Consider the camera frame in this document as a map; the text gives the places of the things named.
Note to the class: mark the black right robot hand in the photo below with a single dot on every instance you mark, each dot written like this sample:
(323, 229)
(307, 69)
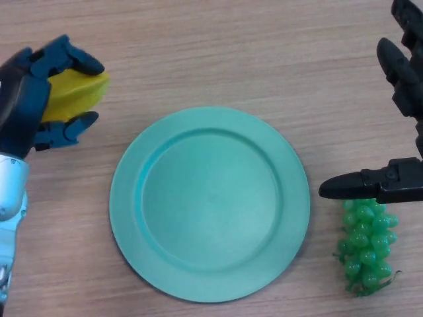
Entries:
(400, 185)

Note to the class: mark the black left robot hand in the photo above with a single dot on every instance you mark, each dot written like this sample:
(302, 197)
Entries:
(20, 112)

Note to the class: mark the yellow starfruit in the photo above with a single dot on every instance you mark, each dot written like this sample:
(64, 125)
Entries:
(76, 94)

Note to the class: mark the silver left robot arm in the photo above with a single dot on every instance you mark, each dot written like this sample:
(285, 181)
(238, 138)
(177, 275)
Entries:
(11, 204)

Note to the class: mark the green round plate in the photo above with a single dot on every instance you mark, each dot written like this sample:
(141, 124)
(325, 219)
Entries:
(209, 204)

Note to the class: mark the green grape bunch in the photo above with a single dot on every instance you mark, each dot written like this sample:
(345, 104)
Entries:
(365, 244)

